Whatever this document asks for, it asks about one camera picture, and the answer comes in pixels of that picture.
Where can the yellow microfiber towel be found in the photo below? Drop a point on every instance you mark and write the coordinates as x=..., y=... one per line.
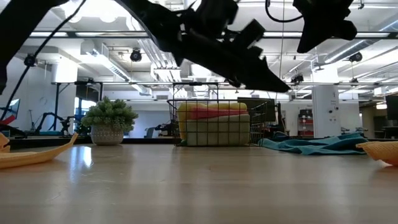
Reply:
x=183, y=118

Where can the black tripod stand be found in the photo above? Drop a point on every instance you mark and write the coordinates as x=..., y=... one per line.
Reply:
x=56, y=105

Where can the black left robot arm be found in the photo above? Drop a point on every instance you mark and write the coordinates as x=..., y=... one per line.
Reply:
x=18, y=25

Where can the black overhead frame beam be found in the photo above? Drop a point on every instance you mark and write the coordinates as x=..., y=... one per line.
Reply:
x=392, y=34

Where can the artificial green potted plant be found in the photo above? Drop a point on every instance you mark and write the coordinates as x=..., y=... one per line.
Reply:
x=109, y=118

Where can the red padded bar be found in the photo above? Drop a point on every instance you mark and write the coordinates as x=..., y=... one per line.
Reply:
x=9, y=120

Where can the orange microfiber towel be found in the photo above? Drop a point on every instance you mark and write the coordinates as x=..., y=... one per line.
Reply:
x=31, y=157
x=379, y=151

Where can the black background gantry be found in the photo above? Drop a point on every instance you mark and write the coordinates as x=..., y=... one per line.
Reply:
x=196, y=83
x=88, y=93

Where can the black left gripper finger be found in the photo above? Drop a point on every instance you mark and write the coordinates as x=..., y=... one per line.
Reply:
x=248, y=74

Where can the shelf with red bins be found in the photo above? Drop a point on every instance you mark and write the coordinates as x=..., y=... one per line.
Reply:
x=305, y=113

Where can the black background robot arm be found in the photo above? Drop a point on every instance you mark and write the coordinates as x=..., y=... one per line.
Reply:
x=65, y=123

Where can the white column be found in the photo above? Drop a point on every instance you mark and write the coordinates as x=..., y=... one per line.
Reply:
x=326, y=105

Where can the teal microfiber towel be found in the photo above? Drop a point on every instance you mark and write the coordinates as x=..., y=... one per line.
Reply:
x=311, y=146

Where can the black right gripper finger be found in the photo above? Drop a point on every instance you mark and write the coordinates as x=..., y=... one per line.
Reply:
x=317, y=31

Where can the pink microfiber towel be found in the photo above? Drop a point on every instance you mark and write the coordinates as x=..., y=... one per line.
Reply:
x=217, y=113

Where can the tilted bright monitor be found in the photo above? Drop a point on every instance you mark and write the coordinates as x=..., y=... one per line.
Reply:
x=13, y=107

